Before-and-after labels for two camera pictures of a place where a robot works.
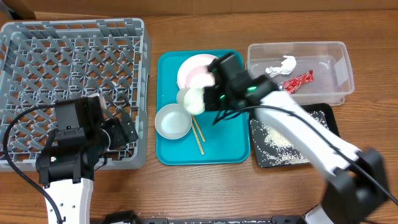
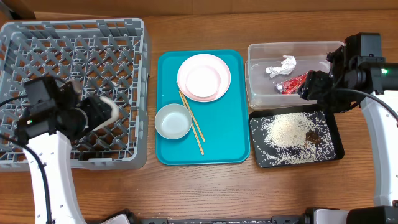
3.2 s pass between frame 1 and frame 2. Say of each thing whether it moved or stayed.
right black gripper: moved
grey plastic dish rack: stayed
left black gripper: moved
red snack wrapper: stayed
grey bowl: stayed
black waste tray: stayed
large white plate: stayed
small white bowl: moved
